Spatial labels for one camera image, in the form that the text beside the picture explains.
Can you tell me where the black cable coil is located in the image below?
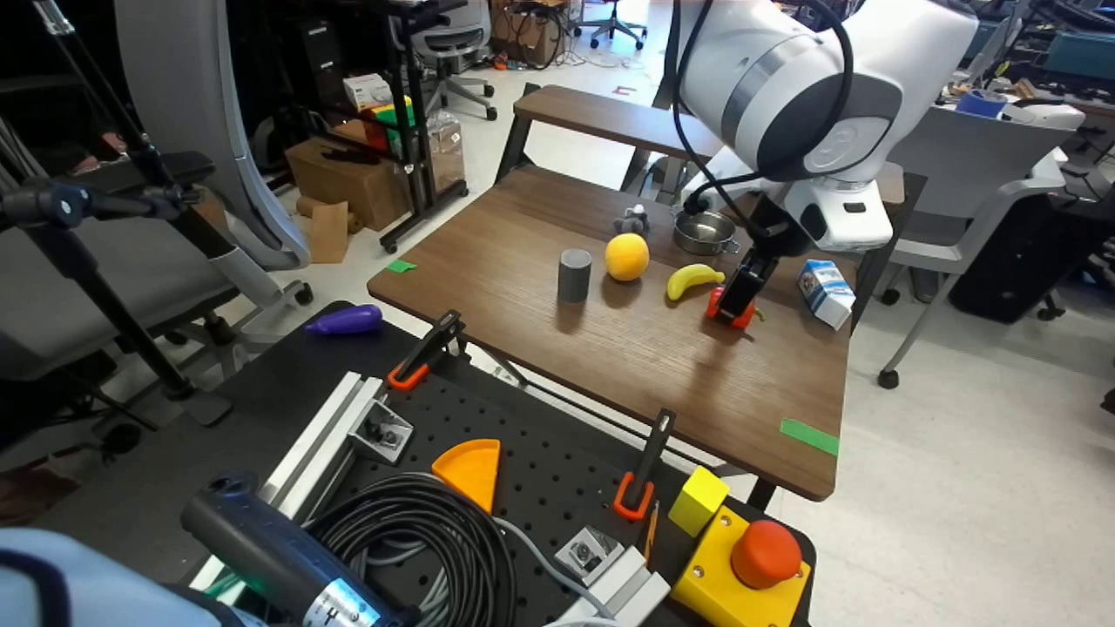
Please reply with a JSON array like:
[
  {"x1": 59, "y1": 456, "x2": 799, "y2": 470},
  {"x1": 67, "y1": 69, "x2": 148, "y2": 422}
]
[{"x1": 306, "y1": 470, "x2": 518, "y2": 627}]

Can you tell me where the orange wedge piece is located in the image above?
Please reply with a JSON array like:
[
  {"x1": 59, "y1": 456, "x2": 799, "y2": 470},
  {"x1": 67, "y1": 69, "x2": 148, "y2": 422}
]
[{"x1": 430, "y1": 434, "x2": 504, "y2": 514}]

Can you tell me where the black rolling office chair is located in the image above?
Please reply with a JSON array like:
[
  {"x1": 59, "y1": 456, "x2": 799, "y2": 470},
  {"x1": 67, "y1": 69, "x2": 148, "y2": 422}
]
[{"x1": 405, "y1": 0, "x2": 502, "y2": 125}]

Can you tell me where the white blue carton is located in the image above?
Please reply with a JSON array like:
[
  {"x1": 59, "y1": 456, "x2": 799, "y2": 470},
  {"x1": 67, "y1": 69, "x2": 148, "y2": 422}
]
[{"x1": 793, "y1": 254, "x2": 862, "y2": 336}]

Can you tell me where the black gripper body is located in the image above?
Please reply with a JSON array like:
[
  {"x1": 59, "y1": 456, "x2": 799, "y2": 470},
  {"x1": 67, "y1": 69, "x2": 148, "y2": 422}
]
[{"x1": 732, "y1": 192, "x2": 819, "y2": 290}]

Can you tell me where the short aluminium rail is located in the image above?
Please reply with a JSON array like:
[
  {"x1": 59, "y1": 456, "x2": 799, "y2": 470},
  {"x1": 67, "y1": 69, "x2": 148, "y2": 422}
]
[{"x1": 545, "y1": 543, "x2": 677, "y2": 627}]

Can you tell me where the yellow ball toy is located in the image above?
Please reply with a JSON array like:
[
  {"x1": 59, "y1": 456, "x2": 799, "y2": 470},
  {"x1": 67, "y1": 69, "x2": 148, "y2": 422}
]
[{"x1": 602, "y1": 231, "x2": 651, "y2": 287}]

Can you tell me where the black pegboard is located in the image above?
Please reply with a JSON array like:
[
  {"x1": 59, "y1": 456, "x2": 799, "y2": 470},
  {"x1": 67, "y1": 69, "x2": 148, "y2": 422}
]
[{"x1": 31, "y1": 303, "x2": 819, "y2": 627}]

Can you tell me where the long aluminium rail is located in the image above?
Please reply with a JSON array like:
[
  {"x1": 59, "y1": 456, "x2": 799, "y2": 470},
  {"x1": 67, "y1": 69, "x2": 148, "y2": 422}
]
[{"x1": 186, "y1": 369, "x2": 390, "y2": 595}]

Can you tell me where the small cardboard box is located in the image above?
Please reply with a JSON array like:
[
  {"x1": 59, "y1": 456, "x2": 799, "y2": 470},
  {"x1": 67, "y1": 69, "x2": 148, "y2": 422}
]
[{"x1": 294, "y1": 194, "x2": 356, "y2": 267}]

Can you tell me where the black camera tripod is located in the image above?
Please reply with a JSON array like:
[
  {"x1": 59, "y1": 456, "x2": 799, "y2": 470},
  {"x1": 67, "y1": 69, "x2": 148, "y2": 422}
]
[{"x1": 0, "y1": 0, "x2": 236, "y2": 403}]

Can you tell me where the blue black cylindrical tool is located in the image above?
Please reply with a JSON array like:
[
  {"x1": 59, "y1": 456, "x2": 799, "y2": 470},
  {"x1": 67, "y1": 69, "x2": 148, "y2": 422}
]
[{"x1": 179, "y1": 475, "x2": 388, "y2": 627}]

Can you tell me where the orange handled black clamp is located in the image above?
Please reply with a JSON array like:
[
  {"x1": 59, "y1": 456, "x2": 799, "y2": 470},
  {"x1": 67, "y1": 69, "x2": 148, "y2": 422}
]
[
  {"x1": 611, "y1": 409, "x2": 677, "y2": 530},
  {"x1": 383, "y1": 307, "x2": 467, "y2": 398}
]

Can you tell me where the yellow box red button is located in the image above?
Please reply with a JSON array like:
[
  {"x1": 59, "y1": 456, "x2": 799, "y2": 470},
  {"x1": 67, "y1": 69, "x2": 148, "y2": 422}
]
[{"x1": 670, "y1": 506, "x2": 815, "y2": 627}]

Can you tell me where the white square metal bracket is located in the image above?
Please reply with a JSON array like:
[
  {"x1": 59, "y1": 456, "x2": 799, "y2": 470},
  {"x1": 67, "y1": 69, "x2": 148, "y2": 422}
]
[
  {"x1": 552, "y1": 526, "x2": 625, "y2": 589},
  {"x1": 353, "y1": 398, "x2": 419, "y2": 468}
]

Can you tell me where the yellow cube block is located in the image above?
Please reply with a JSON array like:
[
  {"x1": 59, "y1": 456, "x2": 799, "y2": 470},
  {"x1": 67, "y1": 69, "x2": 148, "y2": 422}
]
[{"x1": 666, "y1": 463, "x2": 732, "y2": 540}]

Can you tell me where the yellow banana toy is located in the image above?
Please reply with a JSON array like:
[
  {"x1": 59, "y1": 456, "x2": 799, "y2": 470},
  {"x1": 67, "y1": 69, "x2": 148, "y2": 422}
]
[{"x1": 663, "y1": 260, "x2": 727, "y2": 307}]

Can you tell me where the wooden shelf bench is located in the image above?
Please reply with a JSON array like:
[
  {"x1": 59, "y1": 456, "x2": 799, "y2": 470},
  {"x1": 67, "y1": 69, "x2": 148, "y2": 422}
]
[{"x1": 494, "y1": 79, "x2": 727, "y2": 194}]

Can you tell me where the grey padded chair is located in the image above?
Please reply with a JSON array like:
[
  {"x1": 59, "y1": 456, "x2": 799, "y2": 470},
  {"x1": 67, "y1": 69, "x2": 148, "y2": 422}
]
[{"x1": 0, "y1": 151, "x2": 317, "y2": 463}]

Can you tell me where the purple eggplant toy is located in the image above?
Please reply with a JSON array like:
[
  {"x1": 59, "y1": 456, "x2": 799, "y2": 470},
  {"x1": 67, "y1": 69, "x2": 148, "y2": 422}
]
[{"x1": 303, "y1": 303, "x2": 388, "y2": 343}]

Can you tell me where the silver metal pot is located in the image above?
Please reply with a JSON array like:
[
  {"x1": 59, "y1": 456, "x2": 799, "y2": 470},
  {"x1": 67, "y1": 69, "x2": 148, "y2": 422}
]
[{"x1": 670, "y1": 204, "x2": 742, "y2": 260}]

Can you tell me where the large cardboard box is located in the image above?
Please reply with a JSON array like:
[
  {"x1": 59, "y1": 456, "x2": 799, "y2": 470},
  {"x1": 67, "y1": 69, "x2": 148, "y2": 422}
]
[{"x1": 282, "y1": 120, "x2": 410, "y2": 233}]

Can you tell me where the light blue cover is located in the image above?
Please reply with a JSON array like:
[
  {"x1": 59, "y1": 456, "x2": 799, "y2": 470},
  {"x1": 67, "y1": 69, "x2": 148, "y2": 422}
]
[{"x1": 0, "y1": 526, "x2": 236, "y2": 627}]

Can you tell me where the orange round toy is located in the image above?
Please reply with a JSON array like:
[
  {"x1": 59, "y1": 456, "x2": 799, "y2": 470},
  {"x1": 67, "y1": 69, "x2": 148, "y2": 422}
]
[{"x1": 702, "y1": 282, "x2": 764, "y2": 336}]

